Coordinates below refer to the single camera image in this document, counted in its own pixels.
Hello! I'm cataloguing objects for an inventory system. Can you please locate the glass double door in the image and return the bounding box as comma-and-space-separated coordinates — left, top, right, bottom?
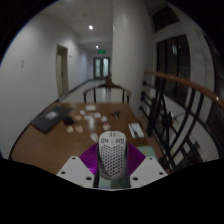
92, 56, 111, 80

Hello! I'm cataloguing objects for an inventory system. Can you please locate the wood-topped black metal railing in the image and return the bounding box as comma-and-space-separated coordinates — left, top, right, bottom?
139, 70, 224, 173

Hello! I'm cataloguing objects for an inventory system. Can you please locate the small black box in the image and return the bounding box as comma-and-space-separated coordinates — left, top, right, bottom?
62, 115, 74, 126

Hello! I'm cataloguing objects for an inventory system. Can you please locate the dark closed laptop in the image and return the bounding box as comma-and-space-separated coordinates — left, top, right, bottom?
30, 105, 74, 134

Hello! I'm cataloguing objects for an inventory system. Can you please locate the dark framed window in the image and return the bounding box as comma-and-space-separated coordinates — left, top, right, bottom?
155, 34, 224, 134

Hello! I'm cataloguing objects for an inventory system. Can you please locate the white perforated computer mouse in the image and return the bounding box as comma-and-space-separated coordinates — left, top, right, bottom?
97, 130, 129, 181

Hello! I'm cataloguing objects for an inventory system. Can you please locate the white notepad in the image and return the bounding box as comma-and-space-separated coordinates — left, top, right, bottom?
128, 122, 145, 139

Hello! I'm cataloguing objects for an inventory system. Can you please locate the dark key bunch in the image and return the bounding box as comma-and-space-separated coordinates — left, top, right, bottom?
111, 110, 122, 120

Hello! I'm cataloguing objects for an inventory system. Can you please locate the wooden armchair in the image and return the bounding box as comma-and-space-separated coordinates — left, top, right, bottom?
104, 73, 113, 85
82, 83, 133, 104

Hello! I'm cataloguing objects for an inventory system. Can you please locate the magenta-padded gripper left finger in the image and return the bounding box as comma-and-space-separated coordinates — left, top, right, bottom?
56, 143, 100, 188

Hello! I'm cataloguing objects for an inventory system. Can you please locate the beige side door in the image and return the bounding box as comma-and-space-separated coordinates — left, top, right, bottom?
55, 44, 70, 98

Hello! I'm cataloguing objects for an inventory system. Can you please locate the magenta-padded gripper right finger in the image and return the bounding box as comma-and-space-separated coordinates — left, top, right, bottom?
125, 144, 168, 189

